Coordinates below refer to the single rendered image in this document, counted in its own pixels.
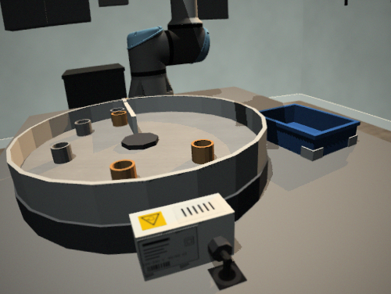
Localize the bronze bushing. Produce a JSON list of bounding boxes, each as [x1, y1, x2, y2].
[[109, 160, 137, 181], [111, 111, 127, 127], [191, 139, 214, 164]]

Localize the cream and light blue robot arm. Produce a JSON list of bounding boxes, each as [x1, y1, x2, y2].
[[127, 0, 210, 99]]

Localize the blue plastic crate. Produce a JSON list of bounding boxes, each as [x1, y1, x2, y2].
[[259, 103, 361, 161]]

